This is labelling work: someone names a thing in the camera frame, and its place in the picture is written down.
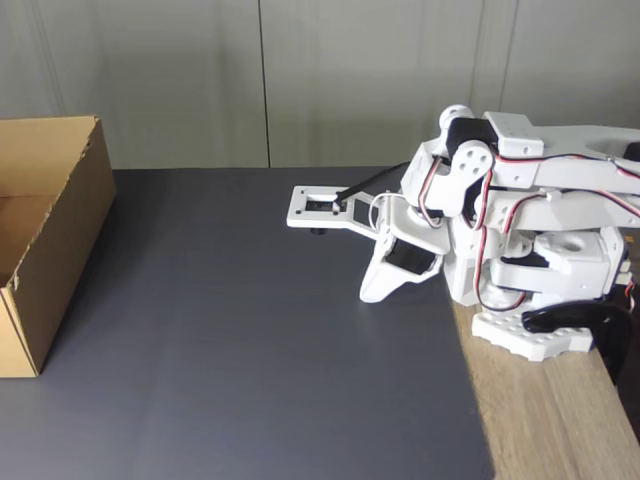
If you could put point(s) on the brown cardboard box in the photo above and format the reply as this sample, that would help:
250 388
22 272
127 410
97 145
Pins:
75 225

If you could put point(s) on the dark grey table mat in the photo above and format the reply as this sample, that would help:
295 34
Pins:
250 350

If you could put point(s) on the black table clamp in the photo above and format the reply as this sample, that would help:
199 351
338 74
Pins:
610 335

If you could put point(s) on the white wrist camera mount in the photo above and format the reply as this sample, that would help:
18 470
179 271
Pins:
320 220

